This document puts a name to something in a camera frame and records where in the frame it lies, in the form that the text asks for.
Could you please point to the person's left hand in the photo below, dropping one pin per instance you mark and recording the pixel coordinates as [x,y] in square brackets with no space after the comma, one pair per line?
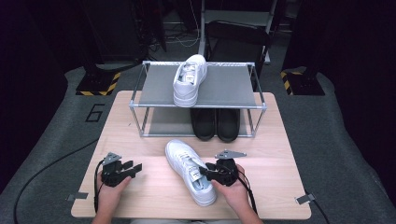
[110,194]

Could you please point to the person's right hand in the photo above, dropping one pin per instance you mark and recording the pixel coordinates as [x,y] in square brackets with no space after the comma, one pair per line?
[235,194]

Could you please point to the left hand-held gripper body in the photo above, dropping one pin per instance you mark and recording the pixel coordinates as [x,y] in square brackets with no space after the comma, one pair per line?
[113,174]

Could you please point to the grey tape piece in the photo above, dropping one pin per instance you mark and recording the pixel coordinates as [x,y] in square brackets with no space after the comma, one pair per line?
[77,196]
[305,199]

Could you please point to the white metal stand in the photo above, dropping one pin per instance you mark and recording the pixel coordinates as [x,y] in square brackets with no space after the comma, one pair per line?
[236,16]

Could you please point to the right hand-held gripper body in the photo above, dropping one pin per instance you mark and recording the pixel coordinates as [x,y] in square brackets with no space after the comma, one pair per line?
[225,171]

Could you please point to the grey metal shoe rack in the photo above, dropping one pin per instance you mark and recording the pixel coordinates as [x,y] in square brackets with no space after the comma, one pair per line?
[227,87]

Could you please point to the black slipper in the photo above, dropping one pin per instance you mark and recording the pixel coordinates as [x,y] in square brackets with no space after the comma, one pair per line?
[229,126]
[204,124]

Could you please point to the white sneaker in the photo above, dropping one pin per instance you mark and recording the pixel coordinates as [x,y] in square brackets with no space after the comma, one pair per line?
[186,168]
[188,84]

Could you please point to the striped-edge black stand base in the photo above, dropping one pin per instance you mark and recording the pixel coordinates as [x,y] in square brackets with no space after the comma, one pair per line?
[303,84]
[99,84]

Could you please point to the black chair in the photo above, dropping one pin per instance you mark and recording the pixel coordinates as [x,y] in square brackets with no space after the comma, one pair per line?
[236,40]

